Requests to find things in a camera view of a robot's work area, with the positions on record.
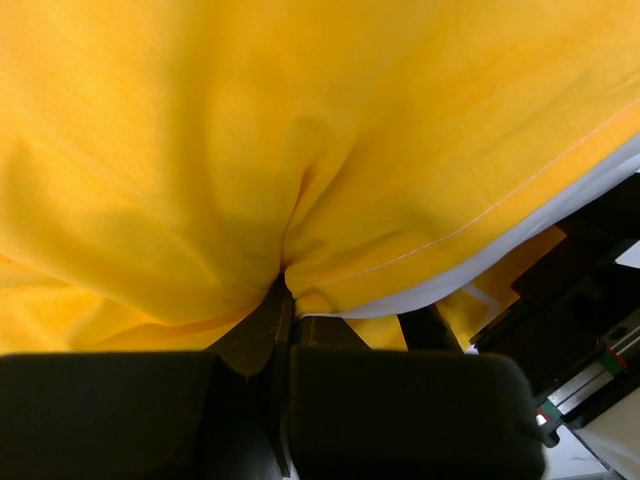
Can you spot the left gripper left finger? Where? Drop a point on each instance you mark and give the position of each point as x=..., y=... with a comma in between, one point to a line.
x=207, y=414

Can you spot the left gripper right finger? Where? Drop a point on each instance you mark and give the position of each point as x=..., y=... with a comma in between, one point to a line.
x=359, y=413

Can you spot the yellow pillowcase with white print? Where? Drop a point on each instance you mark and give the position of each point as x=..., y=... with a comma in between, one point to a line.
x=163, y=162

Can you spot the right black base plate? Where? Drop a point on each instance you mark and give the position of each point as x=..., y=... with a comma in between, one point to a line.
x=565, y=303

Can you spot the aluminium rail front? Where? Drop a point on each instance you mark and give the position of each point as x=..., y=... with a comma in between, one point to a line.
x=600, y=386

